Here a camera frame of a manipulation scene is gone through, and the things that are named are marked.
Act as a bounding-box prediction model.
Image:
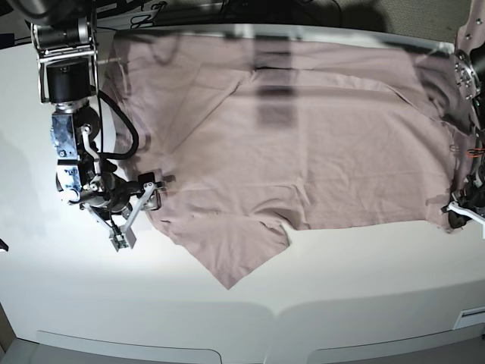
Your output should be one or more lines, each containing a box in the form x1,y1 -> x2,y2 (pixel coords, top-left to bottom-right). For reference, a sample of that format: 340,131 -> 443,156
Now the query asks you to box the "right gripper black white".
79,172 -> 166,248

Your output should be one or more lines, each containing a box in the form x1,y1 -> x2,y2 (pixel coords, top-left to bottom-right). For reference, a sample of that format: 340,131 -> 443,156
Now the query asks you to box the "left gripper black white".
441,185 -> 484,237

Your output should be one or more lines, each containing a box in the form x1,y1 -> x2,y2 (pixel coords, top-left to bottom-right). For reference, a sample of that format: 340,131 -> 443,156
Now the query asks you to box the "mauve pink T-shirt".
103,31 -> 472,288

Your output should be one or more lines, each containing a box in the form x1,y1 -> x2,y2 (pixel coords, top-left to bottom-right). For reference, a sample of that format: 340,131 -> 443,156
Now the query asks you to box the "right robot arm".
26,1 -> 164,250

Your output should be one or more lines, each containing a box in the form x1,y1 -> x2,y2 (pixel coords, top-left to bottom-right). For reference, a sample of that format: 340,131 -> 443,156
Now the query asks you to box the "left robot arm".
442,1 -> 484,230

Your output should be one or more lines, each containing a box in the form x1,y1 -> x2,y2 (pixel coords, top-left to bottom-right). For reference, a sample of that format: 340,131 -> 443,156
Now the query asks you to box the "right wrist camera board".
109,231 -> 130,252

